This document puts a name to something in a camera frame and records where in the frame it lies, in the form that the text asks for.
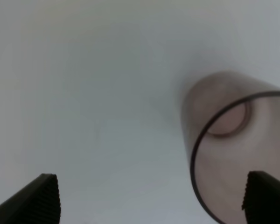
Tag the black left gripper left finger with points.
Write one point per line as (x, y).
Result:
(36, 203)

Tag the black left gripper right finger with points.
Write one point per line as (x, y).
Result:
(261, 202)

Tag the translucent purple plastic cup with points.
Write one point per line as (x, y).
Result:
(231, 126)

